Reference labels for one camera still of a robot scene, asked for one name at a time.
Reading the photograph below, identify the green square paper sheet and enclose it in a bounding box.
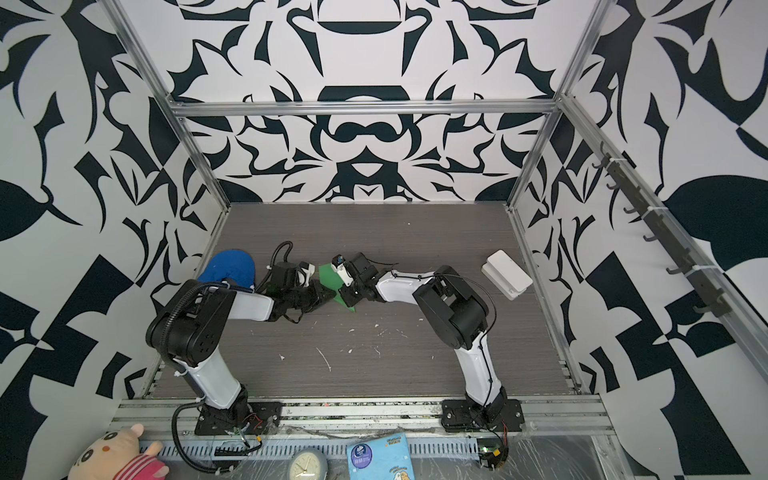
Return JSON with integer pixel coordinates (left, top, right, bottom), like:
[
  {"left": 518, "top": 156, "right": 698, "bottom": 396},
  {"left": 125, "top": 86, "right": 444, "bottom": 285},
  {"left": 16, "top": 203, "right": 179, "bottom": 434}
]
[{"left": 317, "top": 263, "right": 356, "bottom": 312}]

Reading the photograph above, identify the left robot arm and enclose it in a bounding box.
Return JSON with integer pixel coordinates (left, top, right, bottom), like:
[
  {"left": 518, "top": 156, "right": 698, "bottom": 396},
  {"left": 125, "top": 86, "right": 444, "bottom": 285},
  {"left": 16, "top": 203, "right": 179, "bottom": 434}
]
[{"left": 145, "top": 262, "right": 336, "bottom": 426}]

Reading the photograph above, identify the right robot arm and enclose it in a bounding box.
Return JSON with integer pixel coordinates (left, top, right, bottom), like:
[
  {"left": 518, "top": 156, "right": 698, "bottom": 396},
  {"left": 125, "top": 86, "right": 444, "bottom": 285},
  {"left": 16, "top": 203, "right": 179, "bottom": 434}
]
[{"left": 331, "top": 253, "right": 506, "bottom": 422}]

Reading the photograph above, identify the blue cloth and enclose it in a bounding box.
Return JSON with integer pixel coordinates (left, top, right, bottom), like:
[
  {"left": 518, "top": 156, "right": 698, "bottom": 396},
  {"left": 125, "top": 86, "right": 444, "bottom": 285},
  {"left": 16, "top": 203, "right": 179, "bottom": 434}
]
[{"left": 197, "top": 249, "right": 256, "bottom": 290}]

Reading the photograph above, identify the white box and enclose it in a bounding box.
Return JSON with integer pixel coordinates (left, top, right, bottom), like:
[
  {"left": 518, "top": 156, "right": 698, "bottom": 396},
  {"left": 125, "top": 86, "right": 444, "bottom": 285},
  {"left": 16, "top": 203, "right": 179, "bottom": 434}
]
[{"left": 481, "top": 250, "right": 533, "bottom": 301}]

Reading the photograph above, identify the round clock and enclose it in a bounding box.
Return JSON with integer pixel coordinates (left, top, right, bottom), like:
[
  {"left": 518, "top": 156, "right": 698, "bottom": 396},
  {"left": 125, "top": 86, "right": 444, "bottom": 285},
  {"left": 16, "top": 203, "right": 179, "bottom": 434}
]
[{"left": 287, "top": 448, "right": 328, "bottom": 480}]

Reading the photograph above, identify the blue booklet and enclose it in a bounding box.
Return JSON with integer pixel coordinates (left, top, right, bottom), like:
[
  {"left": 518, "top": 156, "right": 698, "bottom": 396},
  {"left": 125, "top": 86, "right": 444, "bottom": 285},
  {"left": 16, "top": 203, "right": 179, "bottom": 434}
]
[{"left": 346, "top": 433, "right": 416, "bottom": 480}]

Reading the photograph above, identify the small electronics board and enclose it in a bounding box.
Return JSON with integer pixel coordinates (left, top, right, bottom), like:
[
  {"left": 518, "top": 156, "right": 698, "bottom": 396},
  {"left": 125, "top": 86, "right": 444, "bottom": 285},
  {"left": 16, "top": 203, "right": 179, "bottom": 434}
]
[{"left": 477, "top": 438, "right": 509, "bottom": 471}]

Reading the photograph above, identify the plush toy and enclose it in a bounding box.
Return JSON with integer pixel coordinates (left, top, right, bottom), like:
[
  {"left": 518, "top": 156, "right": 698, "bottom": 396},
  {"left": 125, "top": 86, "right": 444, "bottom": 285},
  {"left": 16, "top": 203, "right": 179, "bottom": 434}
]
[{"left": 68, "top": 424, "right": 170, "bottom": 480}]

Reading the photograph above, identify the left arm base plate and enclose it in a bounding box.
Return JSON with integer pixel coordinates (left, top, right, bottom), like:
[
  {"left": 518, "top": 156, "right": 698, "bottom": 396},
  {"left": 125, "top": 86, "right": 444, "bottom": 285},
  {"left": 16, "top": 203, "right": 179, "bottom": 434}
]
[{"left": 194, "top": 401, "right": 284, "bottom": 436}]

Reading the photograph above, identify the black corrugated cable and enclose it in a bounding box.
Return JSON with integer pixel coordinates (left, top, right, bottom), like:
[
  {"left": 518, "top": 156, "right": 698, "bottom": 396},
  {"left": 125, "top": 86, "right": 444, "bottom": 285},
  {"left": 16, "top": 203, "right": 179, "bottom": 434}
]
[{"left": 157, "top": 240, "right": 295, "bottom": 475}]

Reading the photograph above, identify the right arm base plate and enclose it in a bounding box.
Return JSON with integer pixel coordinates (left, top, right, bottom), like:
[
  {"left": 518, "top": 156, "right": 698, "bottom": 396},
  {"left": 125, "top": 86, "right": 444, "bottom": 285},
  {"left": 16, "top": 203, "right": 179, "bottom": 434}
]
[{"left": 440, "top": 395, "right": 525, "bottom": 433}]

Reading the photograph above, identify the white cable duct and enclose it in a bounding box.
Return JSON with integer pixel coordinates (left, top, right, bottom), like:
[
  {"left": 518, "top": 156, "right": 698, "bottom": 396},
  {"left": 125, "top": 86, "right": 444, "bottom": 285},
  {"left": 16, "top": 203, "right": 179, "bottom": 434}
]
[{"left": 139, "top": 436, "right": 481, "bottom": 462}]

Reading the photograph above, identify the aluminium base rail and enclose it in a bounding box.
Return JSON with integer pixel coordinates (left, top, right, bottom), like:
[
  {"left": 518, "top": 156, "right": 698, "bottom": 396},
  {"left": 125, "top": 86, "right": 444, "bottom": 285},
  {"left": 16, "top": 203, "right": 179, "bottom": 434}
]
[{"left": 109, "top": 395, "right": 614, "bottom": 439}]

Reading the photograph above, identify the black hook rail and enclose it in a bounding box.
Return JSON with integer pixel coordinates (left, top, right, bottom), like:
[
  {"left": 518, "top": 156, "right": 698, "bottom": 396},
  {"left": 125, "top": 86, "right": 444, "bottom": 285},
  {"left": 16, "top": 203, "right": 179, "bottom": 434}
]
[{"left": 593, "top": 141, "right": 733, "bottom": 318}]

